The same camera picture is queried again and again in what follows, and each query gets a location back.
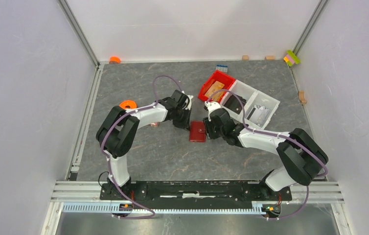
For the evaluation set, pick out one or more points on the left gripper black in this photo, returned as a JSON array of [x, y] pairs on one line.
[[185, 124]]

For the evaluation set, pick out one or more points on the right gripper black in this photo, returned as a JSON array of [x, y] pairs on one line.
[[208, 124]]

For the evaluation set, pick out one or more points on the red leather card holder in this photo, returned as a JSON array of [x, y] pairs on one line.
[[197, 132]]

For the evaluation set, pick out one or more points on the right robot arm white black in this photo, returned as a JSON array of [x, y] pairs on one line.
[[302, 158]]

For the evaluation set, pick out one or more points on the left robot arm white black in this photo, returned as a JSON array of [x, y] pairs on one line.
[[117, 132]]

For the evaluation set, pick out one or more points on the black cards in white bin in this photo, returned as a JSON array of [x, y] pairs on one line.
[[233, 104]]

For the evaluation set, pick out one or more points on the silver cards in white bin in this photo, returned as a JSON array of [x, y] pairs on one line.
[[258, 115]]

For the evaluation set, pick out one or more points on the red plastic bin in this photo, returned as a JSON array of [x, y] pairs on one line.
[[219, 80]]

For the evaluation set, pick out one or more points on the white divided plastic bin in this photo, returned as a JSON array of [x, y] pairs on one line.
[[253, 97]]

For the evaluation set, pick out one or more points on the blue white small block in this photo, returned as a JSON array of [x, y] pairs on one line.
[[222, 68]]

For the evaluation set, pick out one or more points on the wooden piece right edge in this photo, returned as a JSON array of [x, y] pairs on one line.
[[302, 98]]

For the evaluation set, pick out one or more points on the small orange cap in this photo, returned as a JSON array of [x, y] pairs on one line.
[[114, 60]]

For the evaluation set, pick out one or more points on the colourful toy brick stack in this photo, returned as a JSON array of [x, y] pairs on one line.
[[291, 59]]

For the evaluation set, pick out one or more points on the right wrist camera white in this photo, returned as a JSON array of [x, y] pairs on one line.
[[211, 106]]

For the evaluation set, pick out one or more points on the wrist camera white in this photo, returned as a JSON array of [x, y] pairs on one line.
[[188, 102], [211, 106]]

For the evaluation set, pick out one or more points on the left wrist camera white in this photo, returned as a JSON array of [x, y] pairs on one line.
[[188, 102]]

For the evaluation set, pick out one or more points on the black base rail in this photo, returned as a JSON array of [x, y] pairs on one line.
[[152, 190]]

